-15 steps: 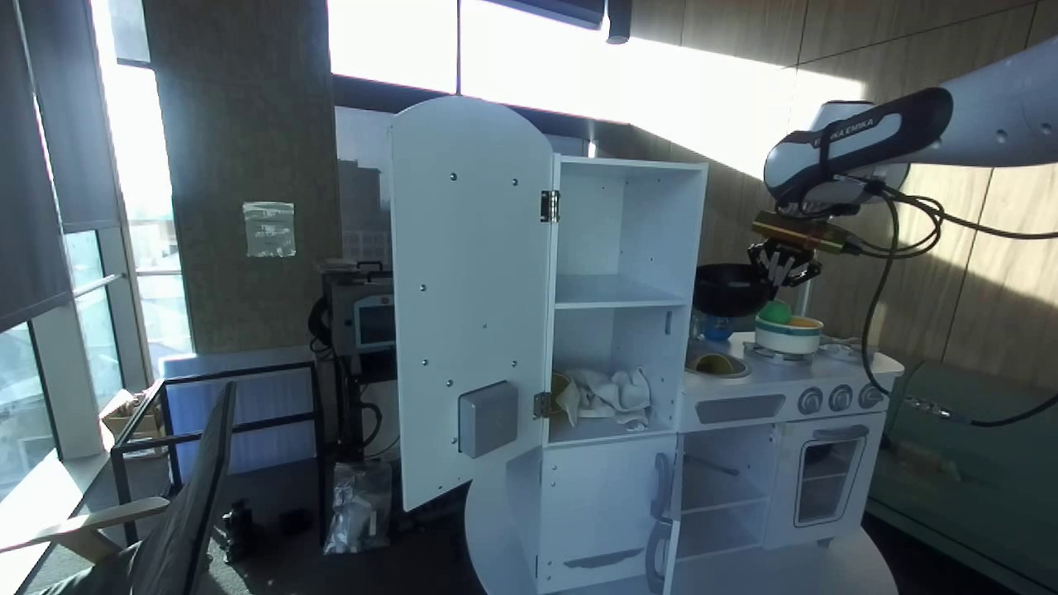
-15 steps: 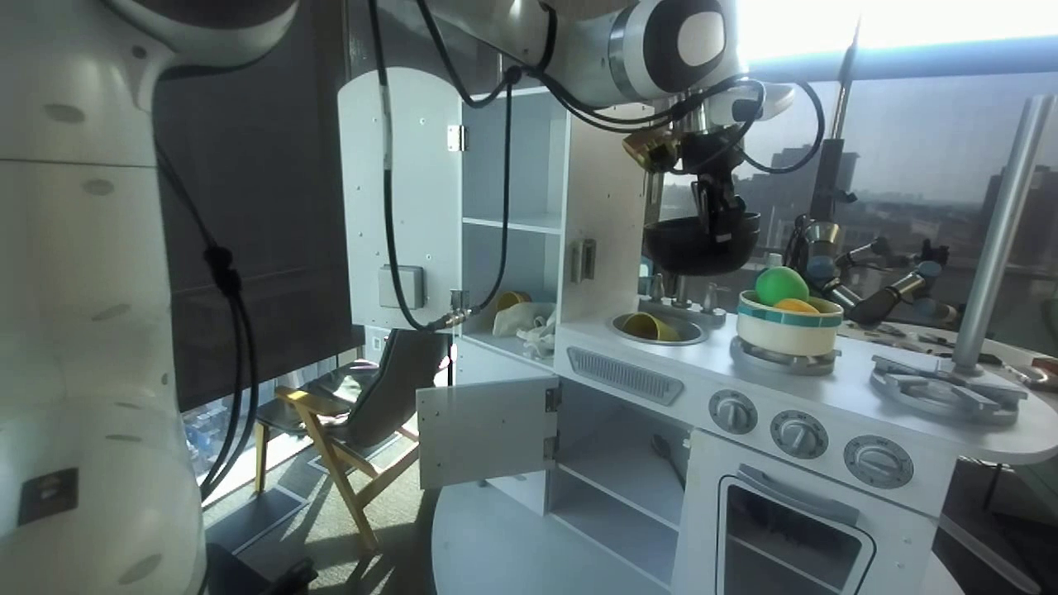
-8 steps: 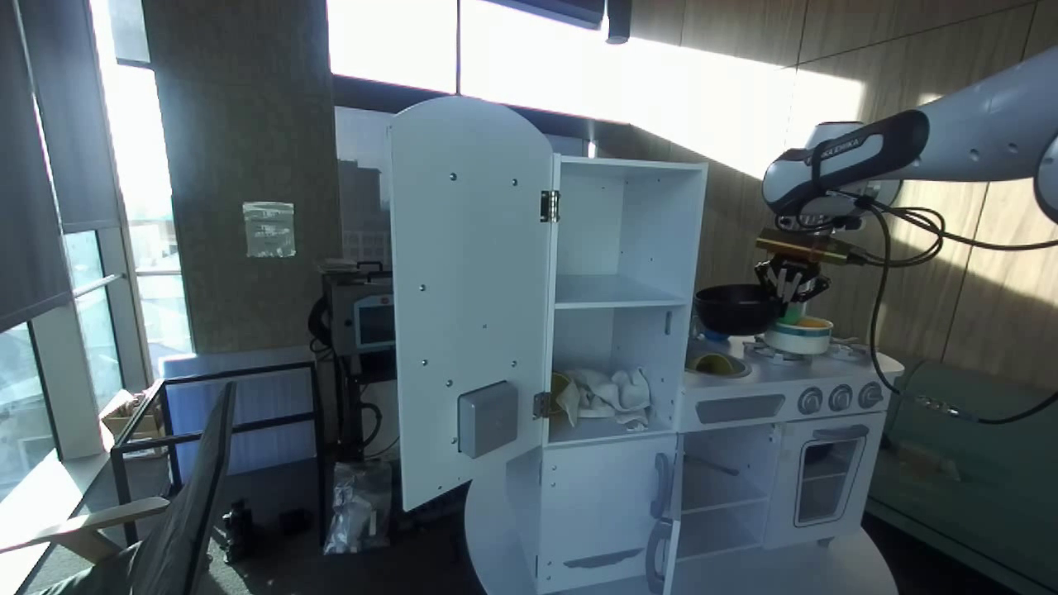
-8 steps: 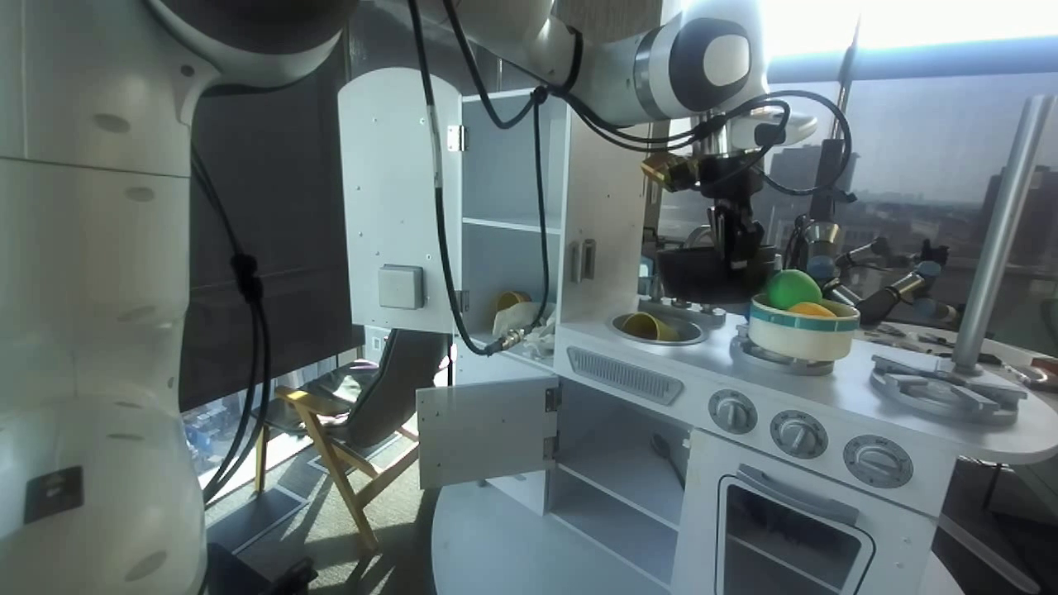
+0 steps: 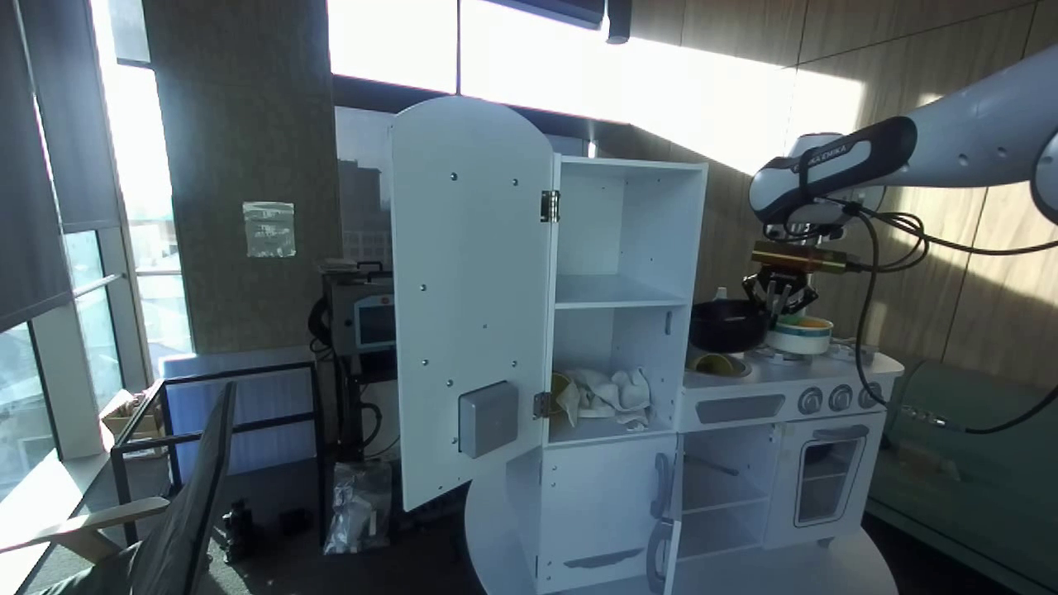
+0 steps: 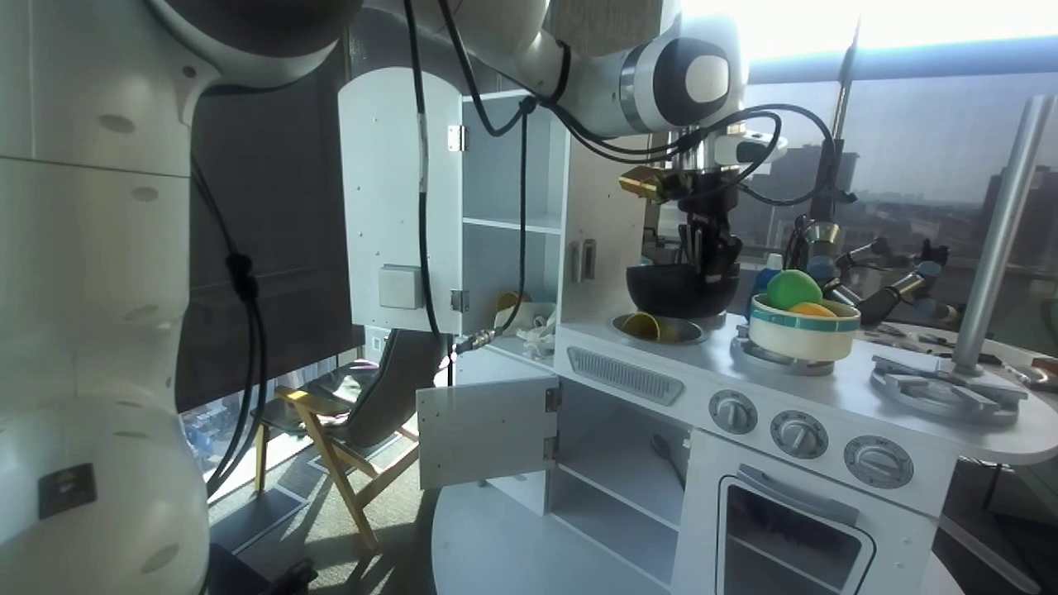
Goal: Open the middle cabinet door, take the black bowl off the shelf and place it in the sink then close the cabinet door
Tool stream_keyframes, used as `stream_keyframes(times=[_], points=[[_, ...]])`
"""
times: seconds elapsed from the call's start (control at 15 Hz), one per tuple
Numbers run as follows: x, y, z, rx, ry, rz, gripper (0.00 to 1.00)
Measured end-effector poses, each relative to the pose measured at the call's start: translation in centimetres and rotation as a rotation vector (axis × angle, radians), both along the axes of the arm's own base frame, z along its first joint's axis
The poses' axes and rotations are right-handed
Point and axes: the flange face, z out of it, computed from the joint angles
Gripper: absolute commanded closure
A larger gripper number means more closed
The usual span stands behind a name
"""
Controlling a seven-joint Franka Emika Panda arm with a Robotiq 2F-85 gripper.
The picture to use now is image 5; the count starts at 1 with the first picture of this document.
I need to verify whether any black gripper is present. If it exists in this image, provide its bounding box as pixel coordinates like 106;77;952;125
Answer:
741;266;824;322

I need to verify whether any black bowl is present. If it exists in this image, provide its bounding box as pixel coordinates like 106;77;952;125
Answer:
688;298;776;356

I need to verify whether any yellow toy in sink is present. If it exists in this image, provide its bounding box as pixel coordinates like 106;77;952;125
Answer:
689;350;756;379

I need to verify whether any narrow white cabinet door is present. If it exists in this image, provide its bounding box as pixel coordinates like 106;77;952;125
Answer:
535;435;676;595

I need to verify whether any tall white rounded cupboard door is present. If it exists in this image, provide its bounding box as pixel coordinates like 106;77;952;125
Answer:
379;91;560;512

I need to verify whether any grey box on door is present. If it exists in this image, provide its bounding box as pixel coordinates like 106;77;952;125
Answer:
451;376;521;462

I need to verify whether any white pot with green rim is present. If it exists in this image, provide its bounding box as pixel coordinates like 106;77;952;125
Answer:
764;310;838;361

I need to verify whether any grey drawer front panel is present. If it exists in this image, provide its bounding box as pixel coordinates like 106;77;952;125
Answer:
695;388;791;430

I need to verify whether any white toy kitchen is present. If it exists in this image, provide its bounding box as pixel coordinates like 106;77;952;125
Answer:
500;150;908;595

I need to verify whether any white crumpled cloth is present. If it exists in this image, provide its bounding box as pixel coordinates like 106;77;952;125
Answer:
535;364;657;430

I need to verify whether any grey machine with screen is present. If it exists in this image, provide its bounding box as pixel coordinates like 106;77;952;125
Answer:
314;258;395;388

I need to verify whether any clear plastic bag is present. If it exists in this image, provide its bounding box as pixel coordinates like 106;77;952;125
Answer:
319;460;395;555

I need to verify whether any wooden folding chair dark fabric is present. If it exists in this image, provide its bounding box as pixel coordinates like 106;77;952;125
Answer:
0;376;241;595

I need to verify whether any cardboard box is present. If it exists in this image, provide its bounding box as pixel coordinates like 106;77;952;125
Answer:
99;384;169;446

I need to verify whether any dark roller blind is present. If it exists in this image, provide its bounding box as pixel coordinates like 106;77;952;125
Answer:
0;0;76;332
19;0;125;234

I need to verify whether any black metal rail frame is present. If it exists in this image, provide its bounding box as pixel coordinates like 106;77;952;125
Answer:
106;356;338;546

